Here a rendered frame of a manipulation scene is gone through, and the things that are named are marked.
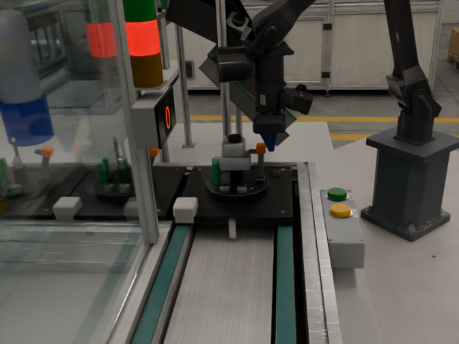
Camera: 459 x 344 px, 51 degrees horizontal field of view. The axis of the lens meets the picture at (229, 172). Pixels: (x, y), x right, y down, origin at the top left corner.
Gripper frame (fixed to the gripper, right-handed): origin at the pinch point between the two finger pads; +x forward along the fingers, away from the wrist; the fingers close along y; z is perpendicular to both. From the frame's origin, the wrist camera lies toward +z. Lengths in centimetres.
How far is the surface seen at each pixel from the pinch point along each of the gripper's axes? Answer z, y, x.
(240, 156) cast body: -6.3, -2.3, 3.6
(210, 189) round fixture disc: -12.9, -4.3, 10.3
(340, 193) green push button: 14.4, -2.5, 12.4
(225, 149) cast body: -9.4, -2.4, 1.8
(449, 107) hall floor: 154, 352, 112
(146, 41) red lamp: -17.8, -21.3, -23.9
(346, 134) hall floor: 53, 284, 111
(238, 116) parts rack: -12, 52, 13
